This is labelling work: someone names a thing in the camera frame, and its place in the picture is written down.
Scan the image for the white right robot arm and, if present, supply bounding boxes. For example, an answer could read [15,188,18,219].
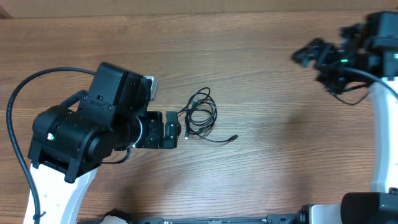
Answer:
[286,11,397,223]

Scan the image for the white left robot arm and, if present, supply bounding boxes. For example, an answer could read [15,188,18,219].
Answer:
[24,62,181,223]

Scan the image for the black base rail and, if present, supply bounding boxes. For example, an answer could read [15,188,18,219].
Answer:
[77,203,343,224]

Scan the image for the black cable bundle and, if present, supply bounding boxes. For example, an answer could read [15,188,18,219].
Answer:
[177,86,239,144]

